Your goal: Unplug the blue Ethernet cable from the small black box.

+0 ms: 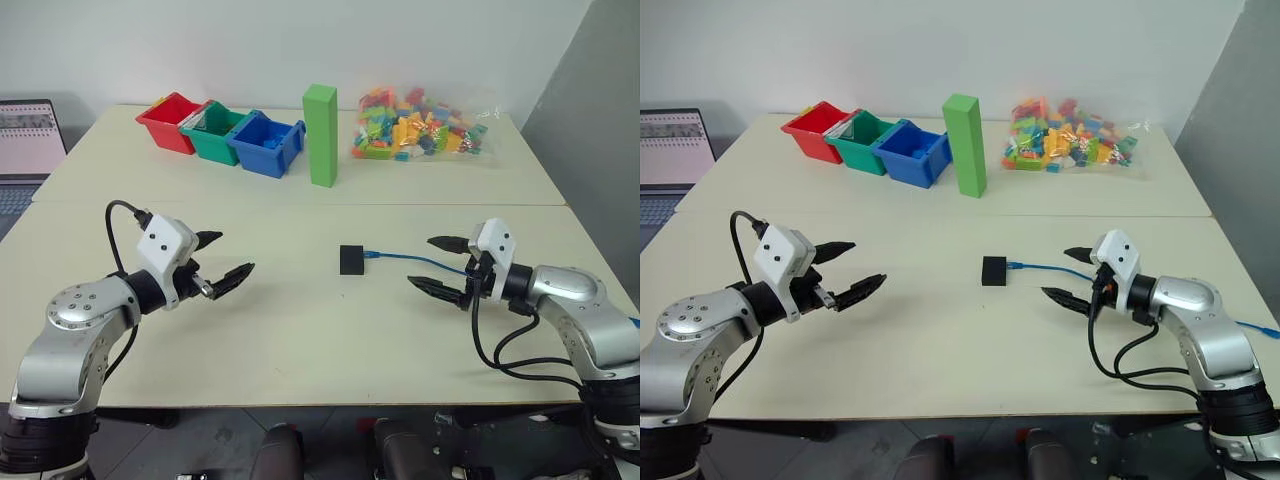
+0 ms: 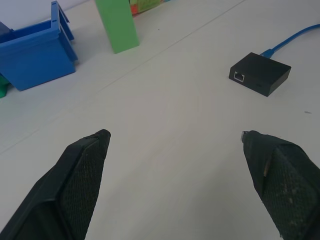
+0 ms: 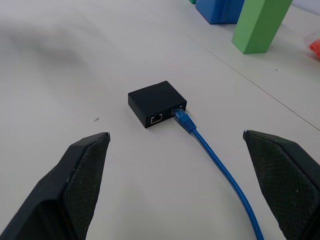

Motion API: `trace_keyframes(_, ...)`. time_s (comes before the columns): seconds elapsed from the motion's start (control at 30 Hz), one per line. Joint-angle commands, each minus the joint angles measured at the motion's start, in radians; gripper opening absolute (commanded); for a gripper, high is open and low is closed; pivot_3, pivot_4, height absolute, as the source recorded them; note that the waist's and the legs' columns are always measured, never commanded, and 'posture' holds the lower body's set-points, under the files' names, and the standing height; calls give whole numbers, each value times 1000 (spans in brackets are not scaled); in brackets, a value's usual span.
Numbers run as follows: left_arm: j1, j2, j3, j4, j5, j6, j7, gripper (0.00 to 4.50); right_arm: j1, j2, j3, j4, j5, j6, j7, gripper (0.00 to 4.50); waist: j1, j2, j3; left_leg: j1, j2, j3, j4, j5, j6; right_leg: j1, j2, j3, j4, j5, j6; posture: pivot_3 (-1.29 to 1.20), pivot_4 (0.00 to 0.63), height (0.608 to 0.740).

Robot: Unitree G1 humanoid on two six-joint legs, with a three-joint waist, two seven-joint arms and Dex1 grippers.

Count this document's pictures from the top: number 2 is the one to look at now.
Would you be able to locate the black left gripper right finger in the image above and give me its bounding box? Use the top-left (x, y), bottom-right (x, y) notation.
top-left (240, 129), bottom-right (320, 240)

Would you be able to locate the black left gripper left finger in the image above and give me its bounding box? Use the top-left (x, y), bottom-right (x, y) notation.
top-left (0, 128), bottom-right (112, 240)

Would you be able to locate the small black network box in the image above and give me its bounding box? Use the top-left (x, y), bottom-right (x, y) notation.
top-left (228, 51), bottom-right (292, 98)

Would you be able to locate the dark green plastic object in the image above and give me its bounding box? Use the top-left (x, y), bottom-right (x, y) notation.
top-left (0, 73), bottom-right (11, 99)

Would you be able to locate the blue plastic storage bin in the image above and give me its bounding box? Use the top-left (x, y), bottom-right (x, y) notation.
top-left (0, 0), bottom-right (79, 92)

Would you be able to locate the green rectangular block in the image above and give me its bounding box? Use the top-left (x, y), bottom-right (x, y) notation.
top-left (94, 0), bottom-right (140, 55)

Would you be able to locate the colourful printed package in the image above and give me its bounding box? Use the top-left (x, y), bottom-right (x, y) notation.
top-left (128, 0), bottom-right (173, 18)

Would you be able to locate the blue Ethernet cable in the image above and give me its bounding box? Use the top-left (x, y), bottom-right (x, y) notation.
top-left (259, 23), bottom-right (320, 59)

